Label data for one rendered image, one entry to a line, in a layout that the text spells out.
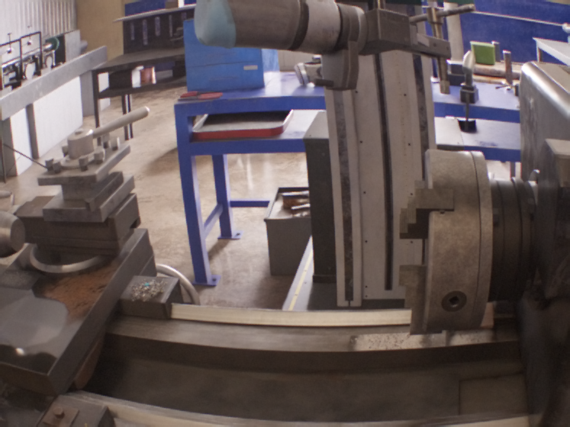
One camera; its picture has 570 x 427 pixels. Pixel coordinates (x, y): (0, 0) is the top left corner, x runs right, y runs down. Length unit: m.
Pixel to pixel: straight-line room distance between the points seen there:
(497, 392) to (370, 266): 1.11
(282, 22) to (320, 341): 0.61
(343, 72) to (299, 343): 0.54
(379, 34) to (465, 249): 0.28
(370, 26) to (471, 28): 7.19
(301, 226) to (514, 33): 5.70
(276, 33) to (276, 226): 2.28
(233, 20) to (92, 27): 8.14
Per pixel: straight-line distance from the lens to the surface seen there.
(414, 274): 0.88
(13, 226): 1.09
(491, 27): 8.00
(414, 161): 1.96
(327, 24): 0.75
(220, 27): 0.71
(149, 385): 1.26
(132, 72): 4.94
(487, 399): 1.17
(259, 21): 0.72
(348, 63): 0.77
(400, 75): 1.93
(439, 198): 0.77
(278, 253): 3.02
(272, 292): 2.95
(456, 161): 0.82
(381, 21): 0.77
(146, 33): 5.34
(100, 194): 1.19
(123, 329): 1.23
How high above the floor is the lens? 1.49
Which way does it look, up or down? 25 degrees down
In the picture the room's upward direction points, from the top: 5 degrees counter-clockwise
